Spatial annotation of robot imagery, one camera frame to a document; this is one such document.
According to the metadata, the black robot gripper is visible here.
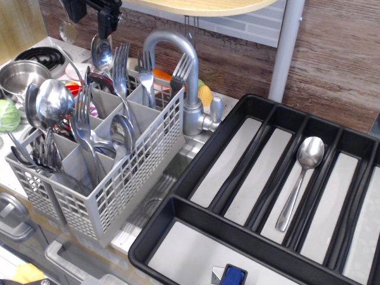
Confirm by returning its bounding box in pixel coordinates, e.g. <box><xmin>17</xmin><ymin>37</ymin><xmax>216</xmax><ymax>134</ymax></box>
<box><xmin>62</xmin><ymin>0</ymin><xmax>122</xmax><ymax>39</ymax></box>

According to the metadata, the big steel spoon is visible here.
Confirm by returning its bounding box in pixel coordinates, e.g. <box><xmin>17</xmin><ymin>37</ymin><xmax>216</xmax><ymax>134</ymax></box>
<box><xmin>91</xmin><ymin>34</ymin><xmax>113</xmax><ymax>80</ymax></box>

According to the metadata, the large steel ladle spoon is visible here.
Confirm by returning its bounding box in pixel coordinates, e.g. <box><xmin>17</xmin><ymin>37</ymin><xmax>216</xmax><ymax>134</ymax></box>
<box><xmin>36</xmin><ymin>79</ymin><xmax>75</xmax><ymax>128</ymax></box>

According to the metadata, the steel spoon centre compartment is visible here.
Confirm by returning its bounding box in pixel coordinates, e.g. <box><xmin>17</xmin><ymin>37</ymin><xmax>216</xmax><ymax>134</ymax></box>
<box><xmin>109</xmin><ymin>114</ymin><xmax>135</xmax><ymax>167</ymax></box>

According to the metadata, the grey plastic cutlery basket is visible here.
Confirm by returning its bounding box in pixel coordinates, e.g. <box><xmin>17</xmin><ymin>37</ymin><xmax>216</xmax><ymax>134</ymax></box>
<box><xmin>5</xmin><ymin>78</ymin><xmax>185</xmax><ymax>247</ymax></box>

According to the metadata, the steel spoon in tray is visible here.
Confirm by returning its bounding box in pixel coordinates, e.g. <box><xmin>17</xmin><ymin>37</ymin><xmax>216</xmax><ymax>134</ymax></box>
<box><xmin>275</xmin><ymin>137</ymin><xmax>324</xmax><ymax>232</ymax></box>

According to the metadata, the black cutlery tray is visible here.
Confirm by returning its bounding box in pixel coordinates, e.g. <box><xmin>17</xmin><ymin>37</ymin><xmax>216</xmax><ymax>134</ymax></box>
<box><xmin>128</xmin><ymin>94</ymin><xmax>379</xmax><ymax>284</ymax></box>

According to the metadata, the hanging steel strainer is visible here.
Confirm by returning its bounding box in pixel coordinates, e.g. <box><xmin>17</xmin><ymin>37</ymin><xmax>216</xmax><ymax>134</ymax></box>
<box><xmin>59</xmin><ymin>0</ymin><xmax>78</xmax><ymax>45</ymax></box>

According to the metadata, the tall steel fork middle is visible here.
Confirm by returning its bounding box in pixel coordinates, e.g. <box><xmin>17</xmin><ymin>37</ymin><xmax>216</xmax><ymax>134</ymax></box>
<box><xmin>113</xmin><ymin>43</ymin><xmax>133</xmax><ymax>124</ymax></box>

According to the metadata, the steel fork back compartment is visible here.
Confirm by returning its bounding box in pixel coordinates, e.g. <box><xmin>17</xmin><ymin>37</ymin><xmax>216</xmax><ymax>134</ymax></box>
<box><xmin>138</xmin><ymin>51</ymin><xmax>156</xmax><ymax>109</ymax></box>

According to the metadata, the steel fork compartment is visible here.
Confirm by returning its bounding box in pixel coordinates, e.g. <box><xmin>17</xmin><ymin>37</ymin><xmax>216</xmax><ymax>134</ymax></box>
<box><xmin>138</xmin><ymin>51</ymin><xmax>156</xmax><ymax>109</ymax></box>
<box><xmin>69</xmin><ymin>85</ymin><xmax>100</xmax><ymax>186</ymax></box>

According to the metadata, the light wooden shelf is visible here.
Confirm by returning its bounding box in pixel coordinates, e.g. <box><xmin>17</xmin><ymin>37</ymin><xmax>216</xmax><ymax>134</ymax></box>
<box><xmin>122</xmin><ymin>0</ymin><xmax>276</xmax><ymax>17</ymax></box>

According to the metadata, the black stove burner coil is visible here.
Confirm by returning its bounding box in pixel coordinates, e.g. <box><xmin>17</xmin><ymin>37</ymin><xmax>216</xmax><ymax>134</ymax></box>
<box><xmin>14</xmin><ymin>47</ymin><xmax>65</xmax><ymax>71</ymax></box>

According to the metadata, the orange toy carrot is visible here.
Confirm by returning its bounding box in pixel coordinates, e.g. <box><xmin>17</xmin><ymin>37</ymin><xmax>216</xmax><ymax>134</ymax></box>
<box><xmin>153</xmin><ymin>68</ymin><xmax>187</xmax><ymax>90</ymax></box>

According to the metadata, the steel fork near faucet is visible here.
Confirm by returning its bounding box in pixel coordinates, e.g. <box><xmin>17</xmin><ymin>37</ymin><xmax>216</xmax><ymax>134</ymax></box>
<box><xmin>170</xmin><ymin>53</ymin><xmax>193</xmax><ymax>96</ymax></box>

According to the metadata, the steel fork front compartment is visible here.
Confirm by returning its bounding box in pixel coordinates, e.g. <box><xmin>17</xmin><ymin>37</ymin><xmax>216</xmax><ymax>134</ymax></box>
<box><xmin>69</xmin><ymin>85</ymin><xmax>100</xmax><ymax>186</ymax></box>

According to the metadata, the steel cooking pot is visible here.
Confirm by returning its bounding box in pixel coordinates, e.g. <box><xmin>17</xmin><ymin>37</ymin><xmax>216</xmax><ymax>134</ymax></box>
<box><xmin>1</xmin><ymin>60</ymin><xmax>52</xmax><ymax>102</ymax></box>

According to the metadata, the yellow toy corn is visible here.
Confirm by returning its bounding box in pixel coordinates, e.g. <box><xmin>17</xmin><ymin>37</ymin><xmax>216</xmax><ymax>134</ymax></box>
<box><xmin>198</xmin><ymin>85</ymin><xmax>213</xmax><ymax>106</ymax></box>

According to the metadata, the silver sink faucet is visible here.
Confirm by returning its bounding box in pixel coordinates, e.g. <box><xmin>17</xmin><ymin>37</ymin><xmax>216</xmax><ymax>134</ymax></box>
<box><xmin>143</xmin><ymin>28</ymin><xmax>223</xmax><ymax>135</ymax></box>

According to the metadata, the green toy cabbage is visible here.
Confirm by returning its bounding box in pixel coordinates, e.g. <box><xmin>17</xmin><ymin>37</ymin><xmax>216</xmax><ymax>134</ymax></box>
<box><xmin>1</xmin><ymin>99</ymin><xmax>21</xmax><ymax>132</ymax></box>

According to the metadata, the steel forks left compartment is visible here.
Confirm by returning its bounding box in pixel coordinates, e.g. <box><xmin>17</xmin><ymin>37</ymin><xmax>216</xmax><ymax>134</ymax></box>
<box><xmin>6</xmin><ymin>131</ymin><xmax>64</xmax><ymax>173</ymax></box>

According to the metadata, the blue black object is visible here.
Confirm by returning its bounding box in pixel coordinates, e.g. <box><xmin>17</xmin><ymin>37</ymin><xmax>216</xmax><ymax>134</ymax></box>
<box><xmin>211</xmin><ymin>264</ymin><xmax>248</xmax><ymax>285</ymax></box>

